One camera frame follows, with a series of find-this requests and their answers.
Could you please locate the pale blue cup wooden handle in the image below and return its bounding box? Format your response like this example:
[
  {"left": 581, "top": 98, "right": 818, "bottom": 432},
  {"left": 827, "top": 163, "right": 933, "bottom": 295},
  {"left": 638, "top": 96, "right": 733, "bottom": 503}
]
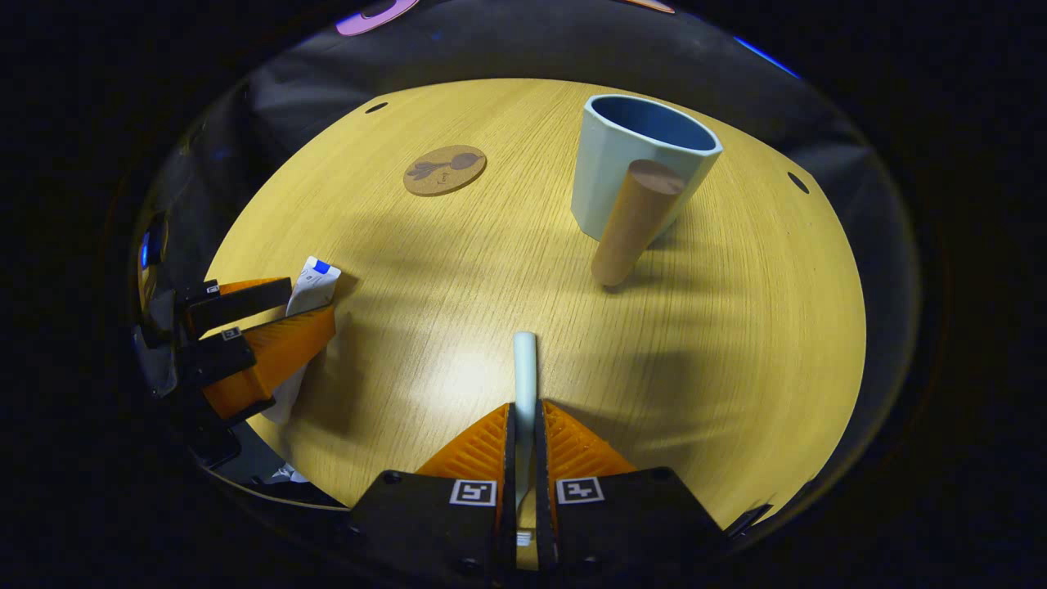
[{"left": 570, "top": 94, "right": 724, "bottom": 288}]

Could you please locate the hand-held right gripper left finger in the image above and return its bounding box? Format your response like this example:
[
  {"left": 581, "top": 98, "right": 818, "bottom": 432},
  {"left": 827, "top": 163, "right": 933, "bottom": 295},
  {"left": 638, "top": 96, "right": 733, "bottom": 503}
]
[{"left": 348, "top": 402, "right": 518, "bottom": 573}]

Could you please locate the wooden desktop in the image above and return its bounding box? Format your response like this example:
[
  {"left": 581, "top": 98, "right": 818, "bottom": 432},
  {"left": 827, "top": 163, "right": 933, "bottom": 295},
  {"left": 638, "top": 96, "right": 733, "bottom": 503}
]
[{"left": 204, "top": 78, "right": 868, "bottom": 531}]

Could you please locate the white toothpaste tube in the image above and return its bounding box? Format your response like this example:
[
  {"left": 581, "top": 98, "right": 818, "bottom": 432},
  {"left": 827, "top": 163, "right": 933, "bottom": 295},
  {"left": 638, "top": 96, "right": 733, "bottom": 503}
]
[{"left": 262, "top": 256, "right": 342, "bottom": 426}]

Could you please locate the black backdrop cloth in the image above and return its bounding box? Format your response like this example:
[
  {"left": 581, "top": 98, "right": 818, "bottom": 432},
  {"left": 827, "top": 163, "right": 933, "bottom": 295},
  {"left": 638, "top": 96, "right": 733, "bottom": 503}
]
[{"left": 135, "top": 0, "right": 921, "bottom": 524}]

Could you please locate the pale toothbrush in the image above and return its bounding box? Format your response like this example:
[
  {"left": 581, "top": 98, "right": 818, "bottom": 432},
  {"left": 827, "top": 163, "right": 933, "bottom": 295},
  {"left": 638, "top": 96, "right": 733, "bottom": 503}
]
[{"left": 512, "top": 331, "right": 541, "bottom": 547}]

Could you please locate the round cork coaster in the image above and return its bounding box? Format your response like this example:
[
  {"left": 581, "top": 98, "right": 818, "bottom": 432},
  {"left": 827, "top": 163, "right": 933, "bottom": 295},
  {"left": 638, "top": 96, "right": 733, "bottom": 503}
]
[{"left": 403, "top": 145, "right": 488, "bottom": 197}]

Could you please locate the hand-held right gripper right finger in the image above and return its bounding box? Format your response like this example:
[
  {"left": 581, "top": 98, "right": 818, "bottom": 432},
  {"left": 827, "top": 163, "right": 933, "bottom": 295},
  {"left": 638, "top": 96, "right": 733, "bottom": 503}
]
[{"left": 536, "top": 399, "right": 729, "bottom": 573}]

